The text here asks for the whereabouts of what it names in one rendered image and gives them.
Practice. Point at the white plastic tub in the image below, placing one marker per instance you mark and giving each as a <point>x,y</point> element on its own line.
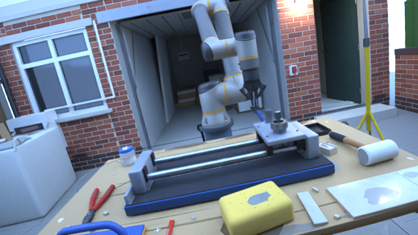
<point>32,169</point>

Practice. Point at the white tin blue lid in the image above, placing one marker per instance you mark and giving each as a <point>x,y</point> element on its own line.
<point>127,156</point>

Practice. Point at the dark green door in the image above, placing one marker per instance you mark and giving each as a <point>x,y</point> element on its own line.
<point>339,49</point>

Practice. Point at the grey scoring carriage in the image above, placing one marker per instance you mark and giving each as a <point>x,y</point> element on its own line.
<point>294,137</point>

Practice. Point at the white cross tile spacer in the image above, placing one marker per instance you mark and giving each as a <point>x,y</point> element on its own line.
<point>193,217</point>
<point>157,230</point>

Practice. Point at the small white box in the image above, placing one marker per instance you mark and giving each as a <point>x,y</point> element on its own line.
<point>328,149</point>

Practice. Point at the yellow sponge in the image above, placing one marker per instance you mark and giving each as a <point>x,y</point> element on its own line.
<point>254,209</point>

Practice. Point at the red pencil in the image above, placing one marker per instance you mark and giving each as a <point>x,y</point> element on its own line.
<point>170,227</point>

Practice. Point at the wall lamp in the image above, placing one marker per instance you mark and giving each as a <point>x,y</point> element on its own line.
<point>296,4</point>

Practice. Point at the grey bush knob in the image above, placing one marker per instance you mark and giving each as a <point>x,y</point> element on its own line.
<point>278,115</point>

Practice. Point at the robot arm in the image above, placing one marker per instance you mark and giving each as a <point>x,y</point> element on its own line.
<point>214,94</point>

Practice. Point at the black shallow tray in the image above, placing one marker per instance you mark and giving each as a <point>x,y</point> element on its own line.
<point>317,129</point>

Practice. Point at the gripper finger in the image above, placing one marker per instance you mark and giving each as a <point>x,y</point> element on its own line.
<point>245,93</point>
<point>260,91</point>

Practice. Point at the large white tile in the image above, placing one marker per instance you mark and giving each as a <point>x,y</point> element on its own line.
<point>369,196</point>

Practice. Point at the white wall socket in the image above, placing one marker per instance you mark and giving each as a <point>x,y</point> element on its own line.
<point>293,70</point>

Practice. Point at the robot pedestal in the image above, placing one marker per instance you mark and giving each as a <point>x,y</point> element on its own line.
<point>215,134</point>

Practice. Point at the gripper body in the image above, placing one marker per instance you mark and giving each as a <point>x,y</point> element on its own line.
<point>250,75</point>

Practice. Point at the grey tile cutter blue base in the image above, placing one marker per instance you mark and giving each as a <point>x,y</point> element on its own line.
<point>228,176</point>

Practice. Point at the narrow white tile strip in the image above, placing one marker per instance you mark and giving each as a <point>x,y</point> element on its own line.
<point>311,208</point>

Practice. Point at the cardboard boxes stack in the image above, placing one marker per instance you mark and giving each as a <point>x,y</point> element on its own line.
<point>186,97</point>

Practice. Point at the white wall pipe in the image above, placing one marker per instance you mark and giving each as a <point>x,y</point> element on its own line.
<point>106,65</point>

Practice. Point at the white framed window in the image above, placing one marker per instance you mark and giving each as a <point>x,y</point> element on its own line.
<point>62,72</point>

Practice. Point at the yellow tripod stand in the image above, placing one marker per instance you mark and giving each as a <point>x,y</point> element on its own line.
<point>368,81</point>

